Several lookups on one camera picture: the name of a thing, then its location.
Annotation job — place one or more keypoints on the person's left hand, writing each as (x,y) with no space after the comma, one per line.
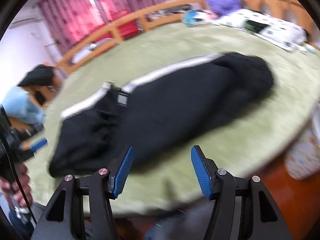
(12,191)

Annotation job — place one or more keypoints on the wooden bed frame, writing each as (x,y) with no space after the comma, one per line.
(305,18)

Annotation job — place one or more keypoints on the green bed blanket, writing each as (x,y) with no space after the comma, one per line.
(241,146)

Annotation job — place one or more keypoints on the red chair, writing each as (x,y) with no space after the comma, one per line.
(128,29)

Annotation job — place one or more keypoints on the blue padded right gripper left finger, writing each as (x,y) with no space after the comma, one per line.
(119,169)

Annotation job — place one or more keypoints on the colourful geometric cushion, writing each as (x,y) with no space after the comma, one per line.
(198,17)

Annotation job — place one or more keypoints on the black garment on nightstand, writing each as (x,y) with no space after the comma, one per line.
(41,75)

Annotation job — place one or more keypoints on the black pants with white stripe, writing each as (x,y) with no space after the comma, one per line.
(158,111)

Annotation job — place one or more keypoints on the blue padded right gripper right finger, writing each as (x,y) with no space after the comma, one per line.
(205,172)

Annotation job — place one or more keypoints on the purple plush toy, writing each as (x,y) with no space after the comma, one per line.
(223,7)

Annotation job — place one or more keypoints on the light blue towel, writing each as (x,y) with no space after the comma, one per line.
(18,104)

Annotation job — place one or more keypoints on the white patterned pillow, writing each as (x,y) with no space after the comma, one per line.
(281,33)

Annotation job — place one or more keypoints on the pink red curtains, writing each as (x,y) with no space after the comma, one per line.
(70,21)

